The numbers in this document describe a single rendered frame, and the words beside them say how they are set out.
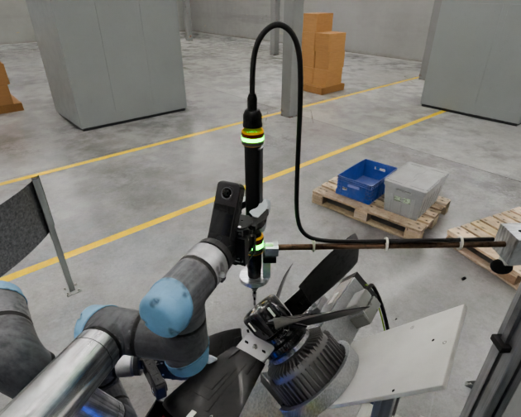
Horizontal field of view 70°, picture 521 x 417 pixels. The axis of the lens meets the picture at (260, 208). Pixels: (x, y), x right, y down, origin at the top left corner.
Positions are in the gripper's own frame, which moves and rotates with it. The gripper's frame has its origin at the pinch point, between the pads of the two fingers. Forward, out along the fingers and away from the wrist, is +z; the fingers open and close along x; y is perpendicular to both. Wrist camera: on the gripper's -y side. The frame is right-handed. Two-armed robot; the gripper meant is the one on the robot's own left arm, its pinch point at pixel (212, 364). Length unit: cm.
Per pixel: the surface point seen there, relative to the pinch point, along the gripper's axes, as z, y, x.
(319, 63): 191, 805, -37
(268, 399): 14.8, -0.7, 13.0
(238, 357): 6.9, 0.4, -1.5
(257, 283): 11.7, -1.9, -26.3
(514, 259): 69, -5, -33
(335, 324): 37.0, 16.8, 3.2
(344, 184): 117, 285, 56
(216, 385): 1.4, -7.5, -0.8
